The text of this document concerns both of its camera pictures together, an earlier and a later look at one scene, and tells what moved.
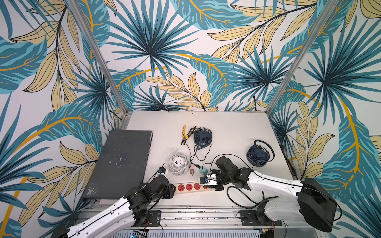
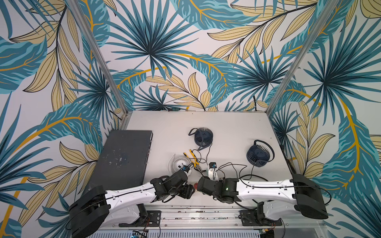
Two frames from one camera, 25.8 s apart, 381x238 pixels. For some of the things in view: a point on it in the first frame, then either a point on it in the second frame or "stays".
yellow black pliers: x=185 y=138 -> x=195 y=160
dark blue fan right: x=258 y=155 stays
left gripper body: x=168 y=194 -> x=185 y=191
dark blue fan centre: x=202 y=137 stays
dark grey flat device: x=121 y=165 stays
